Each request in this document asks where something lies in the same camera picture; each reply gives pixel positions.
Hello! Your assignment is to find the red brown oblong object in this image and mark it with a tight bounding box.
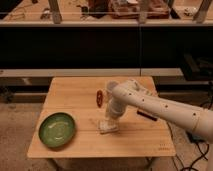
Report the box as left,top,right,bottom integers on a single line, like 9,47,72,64
96,90,103,108

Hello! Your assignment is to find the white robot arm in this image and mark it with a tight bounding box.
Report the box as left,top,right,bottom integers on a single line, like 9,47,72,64
100,79,213,143

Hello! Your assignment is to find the brown tray on shelf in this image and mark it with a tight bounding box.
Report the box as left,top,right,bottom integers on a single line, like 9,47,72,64
109,0,170,19

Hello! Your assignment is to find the light wooden table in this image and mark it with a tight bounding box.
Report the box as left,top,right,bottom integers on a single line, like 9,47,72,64
27,77,176,158

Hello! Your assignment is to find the green ceramic bowl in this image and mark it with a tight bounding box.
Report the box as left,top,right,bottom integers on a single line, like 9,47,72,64
38,112,76,148

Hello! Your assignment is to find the black marker pen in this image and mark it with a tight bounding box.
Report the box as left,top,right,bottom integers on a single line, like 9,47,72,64
137,111,157,121

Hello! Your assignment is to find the white sponge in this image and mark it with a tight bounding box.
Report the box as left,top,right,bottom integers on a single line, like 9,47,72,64
99,121,119,134

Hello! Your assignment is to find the black floor cable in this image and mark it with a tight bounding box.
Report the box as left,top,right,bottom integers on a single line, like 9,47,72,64
166,99,213,171

